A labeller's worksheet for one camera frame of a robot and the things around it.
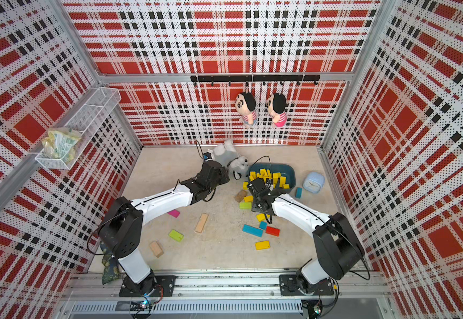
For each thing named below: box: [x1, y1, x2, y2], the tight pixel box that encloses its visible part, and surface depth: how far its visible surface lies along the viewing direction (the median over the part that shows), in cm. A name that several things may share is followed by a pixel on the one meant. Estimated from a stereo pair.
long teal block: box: [242, 223, 265, 238], surface depth 91 cm
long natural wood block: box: [194, 212, 209, 234], surface depth 92 cm
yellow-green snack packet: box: [41, 126, 82, 163], surface depth 64 cm
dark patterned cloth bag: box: [99, 241, 122, 286], surface depth 78 cm
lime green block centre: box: [238, 202, 253, 210], surface depth 97 cm
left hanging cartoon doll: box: [234, 91, 257, 126], surface depth 95 cm
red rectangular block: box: [265, 225, 281, 238], surface depth 90 cm
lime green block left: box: [168, 229, 185, 242], surface depth 88 cm
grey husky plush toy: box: [208, 138, 250, 181], surface depth 107 cm
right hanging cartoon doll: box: [266, 92, 288, 128], surface depth 97 cm
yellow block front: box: [254, 240, 271, 251], surface depth 86 cm
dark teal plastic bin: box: [247, 162, 297, 191], surface depth 106 cm
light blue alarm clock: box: [302, 171, 325, 194], surface depth 98 cm
